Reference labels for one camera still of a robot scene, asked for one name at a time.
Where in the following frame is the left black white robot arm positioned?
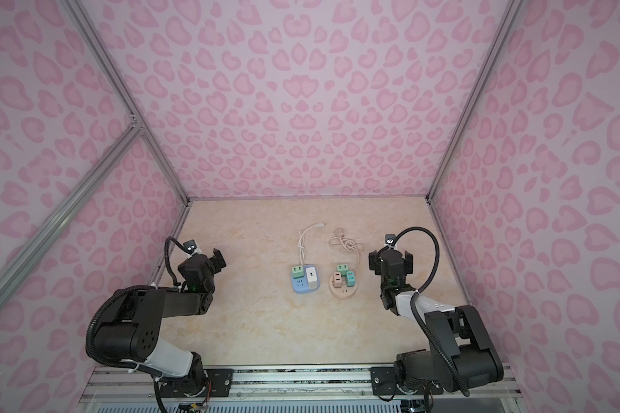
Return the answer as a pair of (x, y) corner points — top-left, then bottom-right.
(85, 237), (227, 396)

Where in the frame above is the diagonal aluminium frame bar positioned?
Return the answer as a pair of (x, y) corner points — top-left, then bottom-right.
(0, 121), (142, 311)

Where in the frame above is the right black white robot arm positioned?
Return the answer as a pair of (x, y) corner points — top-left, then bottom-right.
(369, 226), (504, 404)

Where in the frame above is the pink round power strip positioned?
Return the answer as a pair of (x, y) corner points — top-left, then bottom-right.
(329, 280), (358, 299)

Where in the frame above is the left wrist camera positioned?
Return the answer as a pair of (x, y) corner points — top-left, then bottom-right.
(183, 239), (198, 255)

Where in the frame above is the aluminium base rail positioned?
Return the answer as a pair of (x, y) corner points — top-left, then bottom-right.
(76, 360), (523, 406)

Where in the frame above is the blue square power strip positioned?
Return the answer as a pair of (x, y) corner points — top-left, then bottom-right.
(290, 275), (320, 294)

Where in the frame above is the light green plug adapter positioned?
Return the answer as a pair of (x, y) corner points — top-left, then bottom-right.
(291, 265), (305, 280)

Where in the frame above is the white power strip cable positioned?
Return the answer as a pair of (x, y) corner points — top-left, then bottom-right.
(296, 221), (327, 267)

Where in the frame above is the white square plug adapter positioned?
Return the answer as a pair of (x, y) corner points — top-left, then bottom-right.
(305, 266), (319, 290)

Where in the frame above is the teal plug adapter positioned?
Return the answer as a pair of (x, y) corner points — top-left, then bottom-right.
(345, 271), (357, 287)

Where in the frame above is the pink plug adapter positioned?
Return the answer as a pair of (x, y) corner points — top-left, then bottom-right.
(332, 272), (344, 289)

